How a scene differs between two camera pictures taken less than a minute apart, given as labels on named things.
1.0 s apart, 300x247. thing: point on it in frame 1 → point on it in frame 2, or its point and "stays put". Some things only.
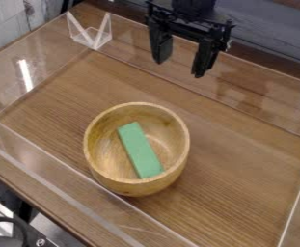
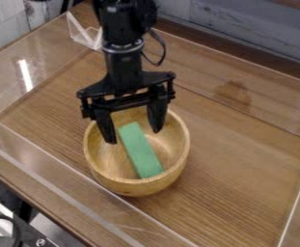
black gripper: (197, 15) → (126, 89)
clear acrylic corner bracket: (90, 37) stays put
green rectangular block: (139, 150) stays put
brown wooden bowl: (107, 153) stays put
